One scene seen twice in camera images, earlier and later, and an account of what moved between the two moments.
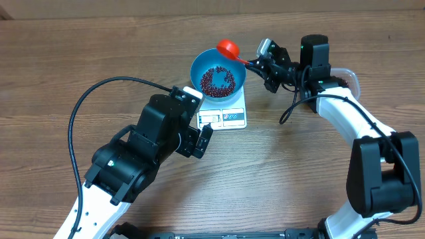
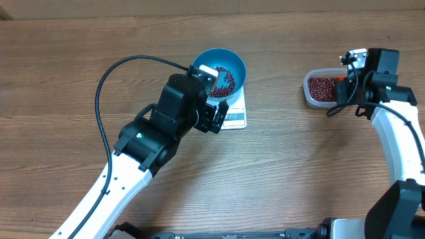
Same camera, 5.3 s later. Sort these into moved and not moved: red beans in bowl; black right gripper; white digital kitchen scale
Moved: black right gripper
Not moved: white digital kitchen scale; red beans in bowl
